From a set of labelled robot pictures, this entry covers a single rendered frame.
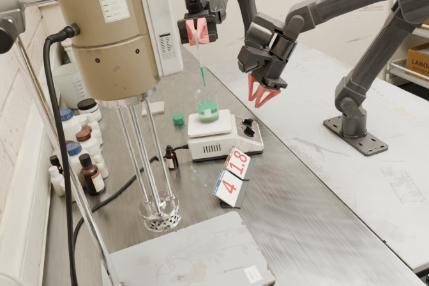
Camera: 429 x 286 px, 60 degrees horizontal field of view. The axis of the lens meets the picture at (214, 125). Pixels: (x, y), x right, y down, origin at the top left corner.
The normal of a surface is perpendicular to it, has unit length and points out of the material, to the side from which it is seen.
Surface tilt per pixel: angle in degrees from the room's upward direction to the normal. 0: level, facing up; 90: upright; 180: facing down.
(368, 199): 0
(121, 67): 90
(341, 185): 0
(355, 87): 88
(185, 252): 0
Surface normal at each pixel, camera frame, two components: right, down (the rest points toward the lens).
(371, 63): -0.33, 0.48
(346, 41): 0.32, 0.43
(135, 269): -0.14, -0.86
